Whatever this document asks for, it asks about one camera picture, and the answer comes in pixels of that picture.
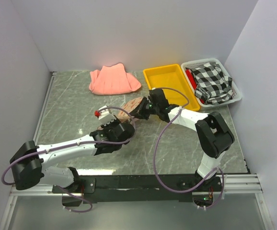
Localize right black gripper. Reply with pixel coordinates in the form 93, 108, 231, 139
129, 97, 160, 121

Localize pink mesh laundry bag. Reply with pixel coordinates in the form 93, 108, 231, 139
97, 97, 145, 131

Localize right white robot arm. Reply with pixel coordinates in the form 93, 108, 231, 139
130, 88, 235, 191

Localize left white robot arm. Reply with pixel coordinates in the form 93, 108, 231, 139
10, 120, 135, 193

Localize yellow plastic tray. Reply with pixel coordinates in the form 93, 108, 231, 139
143, 64, 200, 112

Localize red cloth in basket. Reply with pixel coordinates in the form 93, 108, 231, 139
185, 68, 197, 90

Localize pink pleated skirt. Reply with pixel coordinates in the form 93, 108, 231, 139
89, 63, 141, 95

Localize black base beam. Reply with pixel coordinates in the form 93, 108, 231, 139
52, 174, 223, 207

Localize black white checkered cloth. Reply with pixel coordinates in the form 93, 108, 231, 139
191, 62, 232, 105

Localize white plastic basket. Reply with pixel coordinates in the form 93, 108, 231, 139
181, 58, 242, 110

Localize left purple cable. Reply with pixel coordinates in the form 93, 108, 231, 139
1, 106, 137, 213

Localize purple cable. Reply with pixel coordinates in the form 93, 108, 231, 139
152, 87, 225, 210
1, 106, 137, 213

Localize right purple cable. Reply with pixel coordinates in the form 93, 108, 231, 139
152, 87, 225, 210

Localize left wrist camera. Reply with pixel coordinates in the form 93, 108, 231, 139
94, 105, 116, 125

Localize aluminium rail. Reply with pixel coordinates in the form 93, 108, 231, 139
10, 174, 263, 196

